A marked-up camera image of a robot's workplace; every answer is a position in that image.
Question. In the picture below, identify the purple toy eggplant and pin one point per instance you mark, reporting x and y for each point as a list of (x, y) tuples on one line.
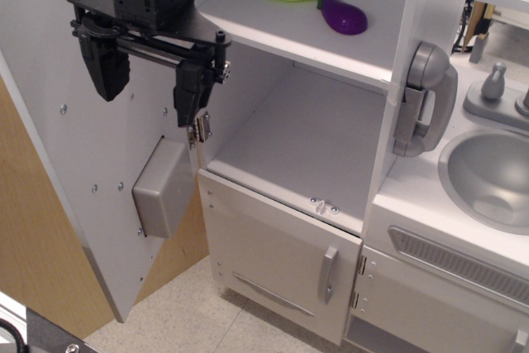
[(343, 17)]

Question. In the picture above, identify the white toy fridge door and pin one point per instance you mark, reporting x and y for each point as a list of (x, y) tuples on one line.
[(93, 150)]

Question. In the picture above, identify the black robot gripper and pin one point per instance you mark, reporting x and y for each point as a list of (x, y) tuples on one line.
[(100, 24)]

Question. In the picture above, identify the white lower freezer door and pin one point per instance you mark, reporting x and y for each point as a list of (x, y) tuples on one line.
[(272, 254)]

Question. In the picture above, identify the metal fridge door hinge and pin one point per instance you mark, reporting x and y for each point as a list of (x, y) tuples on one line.
[(199, 131)]

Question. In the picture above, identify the white oven door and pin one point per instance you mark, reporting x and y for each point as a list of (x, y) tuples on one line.
[(403, 308)]

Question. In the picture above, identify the grey ice dispenser box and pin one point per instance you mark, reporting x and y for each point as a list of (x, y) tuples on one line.
[(164, 188)]

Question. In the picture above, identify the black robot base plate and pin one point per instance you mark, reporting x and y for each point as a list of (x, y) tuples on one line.
[(24, 330)]

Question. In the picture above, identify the grey toy faucet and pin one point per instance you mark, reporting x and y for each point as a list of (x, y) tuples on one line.
[(493, 100)]

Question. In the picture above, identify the white toy kitchen cabinet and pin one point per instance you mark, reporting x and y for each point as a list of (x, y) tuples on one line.
[(309, 112)]

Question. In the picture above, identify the grey toy telephone handset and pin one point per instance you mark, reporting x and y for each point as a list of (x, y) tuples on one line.
[(428, 102)]

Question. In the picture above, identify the grey toy sink basin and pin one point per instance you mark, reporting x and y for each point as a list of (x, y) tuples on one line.
[(485, 173)]

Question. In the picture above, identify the grey freezer door handle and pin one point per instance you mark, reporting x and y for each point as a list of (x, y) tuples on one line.
[(324, 287)]

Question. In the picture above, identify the grey vent grille panel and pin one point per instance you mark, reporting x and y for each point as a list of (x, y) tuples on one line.
[(501, 282)]

